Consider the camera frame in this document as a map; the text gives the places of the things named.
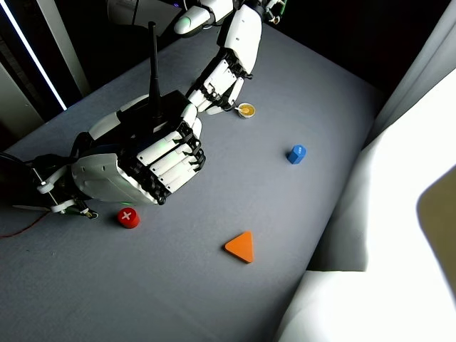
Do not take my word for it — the grey table cloth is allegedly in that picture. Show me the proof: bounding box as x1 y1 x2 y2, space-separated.
0 23 389 342

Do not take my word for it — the white LED light strip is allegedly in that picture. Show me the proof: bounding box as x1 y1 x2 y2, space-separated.
0 0 68 111

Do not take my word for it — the red cylinder block white cross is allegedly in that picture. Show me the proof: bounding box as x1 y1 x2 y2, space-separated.
117 207 141 229

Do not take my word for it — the orange triangle block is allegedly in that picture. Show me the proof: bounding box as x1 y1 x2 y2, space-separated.
224 230 255 265

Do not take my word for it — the thin red wire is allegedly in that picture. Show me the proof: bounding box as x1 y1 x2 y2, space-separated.
0 209 51 240

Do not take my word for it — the white backdrop curtain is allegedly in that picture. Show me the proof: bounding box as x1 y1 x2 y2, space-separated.
274 0 456 342

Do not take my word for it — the white frame post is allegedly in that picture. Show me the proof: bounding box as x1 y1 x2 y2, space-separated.
35 0 90 95

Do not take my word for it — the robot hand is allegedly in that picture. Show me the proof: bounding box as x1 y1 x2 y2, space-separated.
70 94 207 207
173 0 263 115

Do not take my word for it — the small bowl yellow soup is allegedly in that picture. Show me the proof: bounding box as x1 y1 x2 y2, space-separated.
234 102 257 120

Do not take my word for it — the blue hexagonal block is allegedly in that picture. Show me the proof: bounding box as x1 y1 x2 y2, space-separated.
286 144 307 165

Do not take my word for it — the beige rounded panel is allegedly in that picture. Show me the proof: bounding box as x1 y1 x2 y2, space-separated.
415 166 456 296

